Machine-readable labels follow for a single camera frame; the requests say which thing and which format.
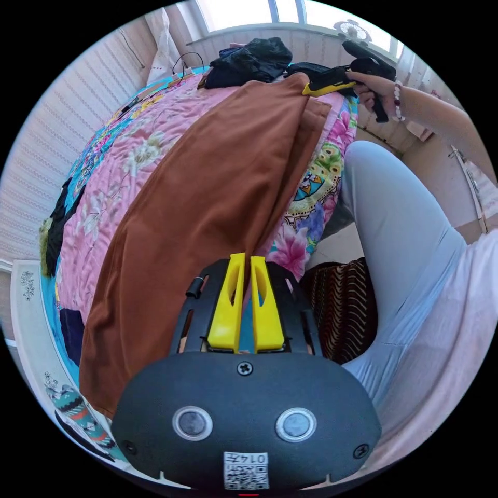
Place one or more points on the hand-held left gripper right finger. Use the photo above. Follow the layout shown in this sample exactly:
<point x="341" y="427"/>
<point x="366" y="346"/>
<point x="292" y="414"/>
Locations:
<point x="268" y="319"/>

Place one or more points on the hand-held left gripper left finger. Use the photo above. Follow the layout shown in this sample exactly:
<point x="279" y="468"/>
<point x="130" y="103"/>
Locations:
<point x="225" y="311"/>

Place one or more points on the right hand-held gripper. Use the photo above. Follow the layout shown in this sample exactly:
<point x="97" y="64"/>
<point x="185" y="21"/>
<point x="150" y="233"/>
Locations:
<point x="373" y="67"/>

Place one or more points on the dark brown long pants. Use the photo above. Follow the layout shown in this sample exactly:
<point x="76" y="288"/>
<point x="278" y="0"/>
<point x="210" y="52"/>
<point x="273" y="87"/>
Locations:
<point x="202" y="218"/>

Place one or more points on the person's right forearm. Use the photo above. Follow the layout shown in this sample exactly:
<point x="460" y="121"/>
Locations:
<point x="439" y="116"/>

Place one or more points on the person's right hand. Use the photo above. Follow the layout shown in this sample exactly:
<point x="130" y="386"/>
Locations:
<point x="375" y="88"/>

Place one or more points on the brown striped cushion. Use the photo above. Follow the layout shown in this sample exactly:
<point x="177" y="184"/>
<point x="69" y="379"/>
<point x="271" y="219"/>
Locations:
<point x="342" y="307"/>

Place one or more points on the pile of clothes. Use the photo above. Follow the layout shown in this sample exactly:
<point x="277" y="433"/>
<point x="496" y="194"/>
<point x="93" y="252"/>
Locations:
<point x="253" y="62"/>

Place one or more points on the window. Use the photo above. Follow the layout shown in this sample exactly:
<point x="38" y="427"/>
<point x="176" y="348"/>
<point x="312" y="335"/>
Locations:
<point x="249" y="13"/>

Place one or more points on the person's body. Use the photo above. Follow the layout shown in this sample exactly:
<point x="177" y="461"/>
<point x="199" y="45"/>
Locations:
<point x="408" y="253"/>

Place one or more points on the dark navy garment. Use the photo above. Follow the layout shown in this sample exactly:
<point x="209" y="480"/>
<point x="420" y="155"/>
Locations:
<point x="72" y="336"/>

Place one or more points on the patterned knitted garment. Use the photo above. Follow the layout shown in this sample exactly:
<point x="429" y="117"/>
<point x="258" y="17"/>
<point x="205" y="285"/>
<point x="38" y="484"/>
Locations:
<point x="83" y="418"/>

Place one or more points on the bed with floral quilt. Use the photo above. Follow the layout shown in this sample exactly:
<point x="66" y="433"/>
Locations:
<point x="116" y="167"/>

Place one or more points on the black and green garment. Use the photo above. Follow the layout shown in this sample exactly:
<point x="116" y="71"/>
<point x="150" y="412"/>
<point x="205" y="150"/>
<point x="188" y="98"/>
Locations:
<point x="58" y="225"/>

